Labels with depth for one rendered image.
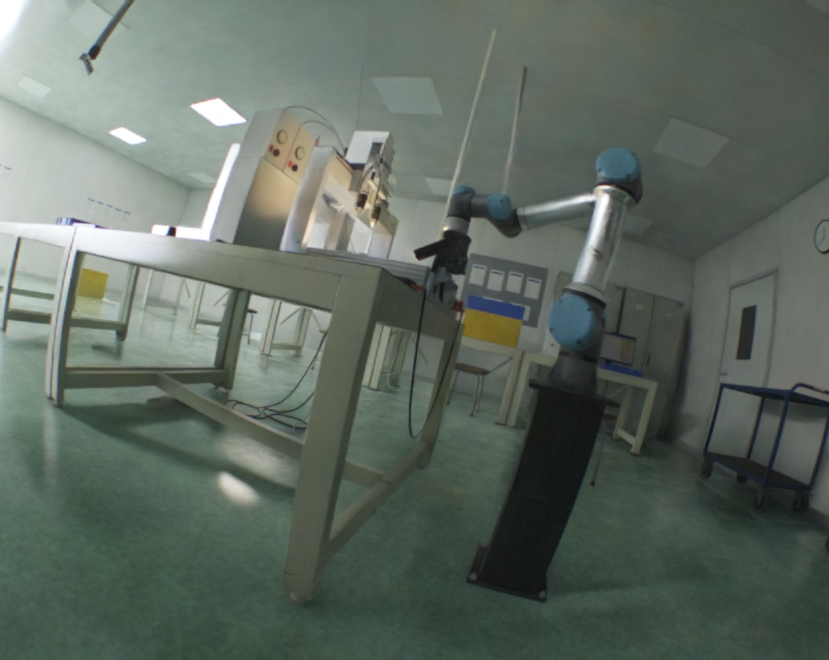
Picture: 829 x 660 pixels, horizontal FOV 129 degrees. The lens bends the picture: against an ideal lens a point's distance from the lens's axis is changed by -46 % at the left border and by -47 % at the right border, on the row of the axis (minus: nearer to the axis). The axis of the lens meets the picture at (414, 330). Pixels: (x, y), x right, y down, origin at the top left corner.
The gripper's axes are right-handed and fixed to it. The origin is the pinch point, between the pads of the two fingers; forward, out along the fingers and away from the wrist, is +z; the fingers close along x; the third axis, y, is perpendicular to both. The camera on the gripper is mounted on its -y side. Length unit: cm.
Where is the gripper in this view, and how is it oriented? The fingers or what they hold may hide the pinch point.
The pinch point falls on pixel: (434, 299)
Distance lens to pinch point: 109.3
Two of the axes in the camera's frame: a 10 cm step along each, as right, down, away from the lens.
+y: 9.2, 2.2, -3.2
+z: -2.3, 9.7, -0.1
